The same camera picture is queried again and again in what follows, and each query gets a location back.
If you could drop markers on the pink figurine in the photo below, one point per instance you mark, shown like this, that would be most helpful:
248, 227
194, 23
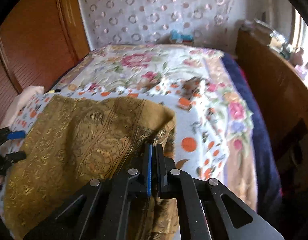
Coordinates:
297, 57

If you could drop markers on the wooden wardrobe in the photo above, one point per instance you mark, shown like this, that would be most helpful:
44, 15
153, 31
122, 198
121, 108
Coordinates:
40, 40

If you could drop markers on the window with wooden frame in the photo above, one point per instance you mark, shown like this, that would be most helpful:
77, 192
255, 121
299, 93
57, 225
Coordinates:
299, 35

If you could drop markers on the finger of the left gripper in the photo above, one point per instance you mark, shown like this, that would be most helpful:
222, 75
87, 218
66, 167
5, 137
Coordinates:
9, 159
6, 134

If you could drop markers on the navy blue blanket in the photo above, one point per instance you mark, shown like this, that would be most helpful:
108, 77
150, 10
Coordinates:
269, 184

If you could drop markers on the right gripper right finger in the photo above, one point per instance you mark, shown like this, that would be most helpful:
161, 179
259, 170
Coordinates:
207, 209

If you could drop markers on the wooden low cabinet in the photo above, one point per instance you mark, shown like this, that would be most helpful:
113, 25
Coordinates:
283, 100

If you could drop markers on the brown gold patterned garment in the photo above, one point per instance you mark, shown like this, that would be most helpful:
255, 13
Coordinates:
74, 141

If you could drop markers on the circle patterned sheer curtain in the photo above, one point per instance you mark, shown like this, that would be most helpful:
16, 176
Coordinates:
151, 21

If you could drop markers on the stack of papers and boxes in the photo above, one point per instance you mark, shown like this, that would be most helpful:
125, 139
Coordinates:
265, 34

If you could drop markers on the floral bed blanket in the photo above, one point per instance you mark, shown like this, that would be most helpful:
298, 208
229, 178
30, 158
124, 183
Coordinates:
214, 127

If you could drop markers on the orange print white sheet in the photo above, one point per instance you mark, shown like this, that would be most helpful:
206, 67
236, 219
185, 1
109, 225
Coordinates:
84, 135

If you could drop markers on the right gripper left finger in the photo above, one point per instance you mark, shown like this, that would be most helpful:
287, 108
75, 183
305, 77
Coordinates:
100, 209

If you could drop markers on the blue bag on box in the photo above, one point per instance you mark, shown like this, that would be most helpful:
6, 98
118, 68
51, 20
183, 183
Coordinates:
177, 37

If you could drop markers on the beige pillow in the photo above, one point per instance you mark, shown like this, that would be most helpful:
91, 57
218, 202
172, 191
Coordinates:
19, 103

